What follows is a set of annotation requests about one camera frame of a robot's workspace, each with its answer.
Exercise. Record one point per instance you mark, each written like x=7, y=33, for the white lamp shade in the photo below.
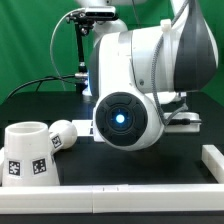
x=27, y=156

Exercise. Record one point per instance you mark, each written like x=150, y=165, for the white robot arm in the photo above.
x=132, y=74

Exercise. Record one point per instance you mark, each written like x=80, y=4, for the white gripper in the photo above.
x=184, y=122

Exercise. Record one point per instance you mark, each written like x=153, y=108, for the white marker sheet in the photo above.
x=84, y=127

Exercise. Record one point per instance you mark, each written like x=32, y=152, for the white lamp bulb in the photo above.
x=63, y=135

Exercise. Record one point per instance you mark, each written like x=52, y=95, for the white right rail block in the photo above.
x=214, y=161

